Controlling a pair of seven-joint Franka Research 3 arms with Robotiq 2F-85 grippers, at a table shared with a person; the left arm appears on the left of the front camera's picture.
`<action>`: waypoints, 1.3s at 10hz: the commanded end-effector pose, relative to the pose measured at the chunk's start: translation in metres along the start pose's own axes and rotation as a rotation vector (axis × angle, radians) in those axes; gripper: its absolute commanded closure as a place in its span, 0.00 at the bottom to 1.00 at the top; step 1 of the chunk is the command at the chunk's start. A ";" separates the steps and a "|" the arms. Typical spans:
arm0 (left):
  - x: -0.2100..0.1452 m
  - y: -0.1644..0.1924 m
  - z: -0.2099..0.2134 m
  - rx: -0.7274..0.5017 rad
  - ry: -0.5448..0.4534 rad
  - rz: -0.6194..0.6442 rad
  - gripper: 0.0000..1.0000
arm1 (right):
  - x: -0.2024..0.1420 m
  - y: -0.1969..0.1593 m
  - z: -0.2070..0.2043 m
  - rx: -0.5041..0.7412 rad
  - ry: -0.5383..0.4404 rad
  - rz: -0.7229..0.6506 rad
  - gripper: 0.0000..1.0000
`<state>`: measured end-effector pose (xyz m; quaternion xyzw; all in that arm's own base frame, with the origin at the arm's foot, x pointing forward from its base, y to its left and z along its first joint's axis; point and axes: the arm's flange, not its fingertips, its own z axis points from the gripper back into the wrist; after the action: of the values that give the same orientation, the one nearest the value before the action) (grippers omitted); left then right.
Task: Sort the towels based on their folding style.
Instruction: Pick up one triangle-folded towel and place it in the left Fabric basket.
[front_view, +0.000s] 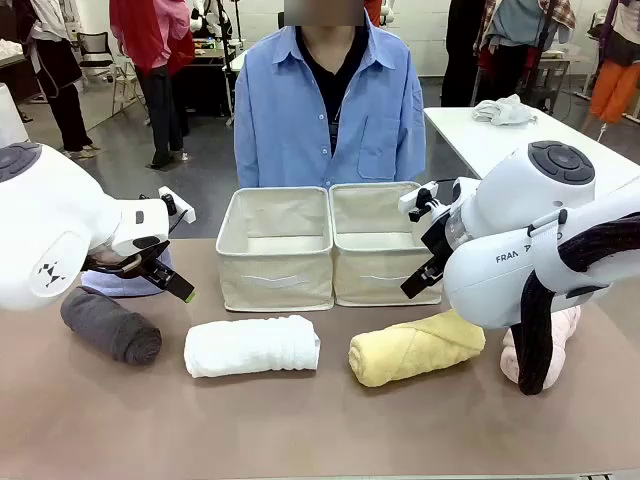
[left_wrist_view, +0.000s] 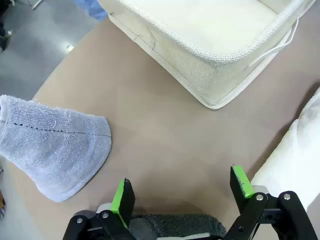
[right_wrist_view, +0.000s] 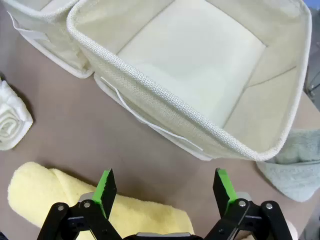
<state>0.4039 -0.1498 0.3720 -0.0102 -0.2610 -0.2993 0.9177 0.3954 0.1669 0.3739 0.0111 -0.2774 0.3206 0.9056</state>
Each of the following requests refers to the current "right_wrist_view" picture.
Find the yellow towel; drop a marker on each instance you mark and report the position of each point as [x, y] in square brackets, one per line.
[37, 190]

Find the cream fabric storage bin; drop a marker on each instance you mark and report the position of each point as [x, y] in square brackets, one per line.
[50, 32]
[187, 62]

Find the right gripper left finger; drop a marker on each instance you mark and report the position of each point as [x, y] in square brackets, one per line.
[106, 192]

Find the light teal towel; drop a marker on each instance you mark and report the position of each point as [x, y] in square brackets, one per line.
[300, 170]

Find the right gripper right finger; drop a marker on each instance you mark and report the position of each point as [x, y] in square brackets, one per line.
[222, 192]

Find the white towel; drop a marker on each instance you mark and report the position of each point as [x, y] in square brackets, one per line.
[12, 117]

